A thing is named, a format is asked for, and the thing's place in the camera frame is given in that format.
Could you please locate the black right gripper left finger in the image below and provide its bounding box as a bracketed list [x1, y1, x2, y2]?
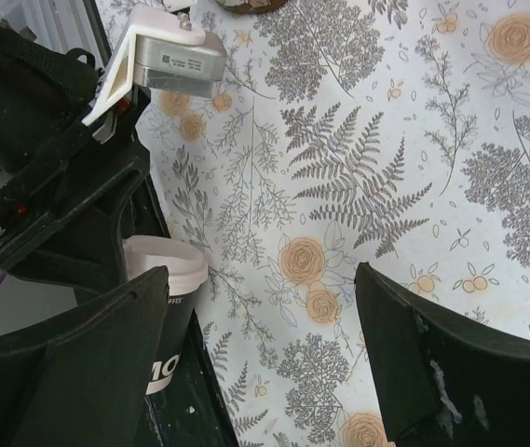
[0, 266, 169, 446]

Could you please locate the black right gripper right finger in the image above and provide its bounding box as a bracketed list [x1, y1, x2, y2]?
[355, 263, 530, 446]

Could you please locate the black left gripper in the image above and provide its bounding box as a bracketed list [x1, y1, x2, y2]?
[0, 24, 150, 293]

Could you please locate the black single paper cup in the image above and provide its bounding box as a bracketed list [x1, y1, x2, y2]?
[145, 291, 197, 396]

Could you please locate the white plastic cup lid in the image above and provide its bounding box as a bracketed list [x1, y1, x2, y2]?
[123, 235, 209, 296]

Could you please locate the floral patterned table mat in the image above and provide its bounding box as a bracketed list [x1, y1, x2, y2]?
[91, 0, 530, 447]

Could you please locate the cream crumpled napkin bundle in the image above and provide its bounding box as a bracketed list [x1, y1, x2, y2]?
[215, 0, 288, 14]

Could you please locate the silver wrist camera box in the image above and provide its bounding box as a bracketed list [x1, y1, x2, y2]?
[82, 4, 227, 127]

